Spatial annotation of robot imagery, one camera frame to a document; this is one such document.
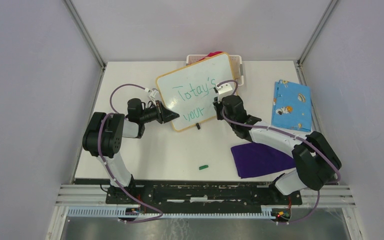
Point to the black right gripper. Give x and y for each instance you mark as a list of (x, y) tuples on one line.
[(218, 106)]

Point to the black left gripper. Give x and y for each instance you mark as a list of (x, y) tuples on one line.
[(163, 114)]

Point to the yellow-framed whiteboard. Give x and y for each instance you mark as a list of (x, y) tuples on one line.
[(189, 90)]

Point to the green marker cap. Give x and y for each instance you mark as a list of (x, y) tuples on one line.
[(202, 167)]

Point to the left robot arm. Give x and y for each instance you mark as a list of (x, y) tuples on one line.
[(105, 131)]

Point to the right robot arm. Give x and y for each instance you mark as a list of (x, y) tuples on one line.
[(316, 163)]

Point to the white perforated plastic basket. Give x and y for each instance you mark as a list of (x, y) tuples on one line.
[(236, 63)]

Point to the pink folded cloth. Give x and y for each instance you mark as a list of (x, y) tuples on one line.
[(211, 54)]

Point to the purple folded cloth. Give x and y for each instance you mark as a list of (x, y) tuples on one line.
[(255, 160)]

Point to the blue space-print cloth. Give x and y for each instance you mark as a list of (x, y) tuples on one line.
[(292, 106)]

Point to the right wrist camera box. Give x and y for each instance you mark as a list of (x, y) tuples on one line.
[(224, 90)]

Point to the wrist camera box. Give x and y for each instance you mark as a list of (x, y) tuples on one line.
[(153, 94), (224, 90)]

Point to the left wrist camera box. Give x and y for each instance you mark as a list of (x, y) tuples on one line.
[(153, 94)]

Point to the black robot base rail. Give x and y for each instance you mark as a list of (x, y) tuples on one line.
[(209, 197)]

